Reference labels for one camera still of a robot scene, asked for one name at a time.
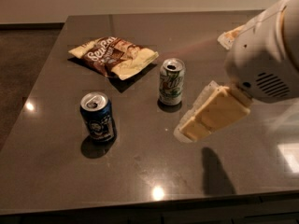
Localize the white rounded gripper body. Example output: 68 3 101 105
225 0 299 103

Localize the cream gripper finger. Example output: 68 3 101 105
174 81 252 143
217 25 244 50

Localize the brown white chip bag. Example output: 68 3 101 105
69 36 159 80

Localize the blue pepsi can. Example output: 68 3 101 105
80 91 116 143

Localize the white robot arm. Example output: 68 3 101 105
174 0 299 143

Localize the white green 7up can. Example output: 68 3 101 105
159 58 185 105

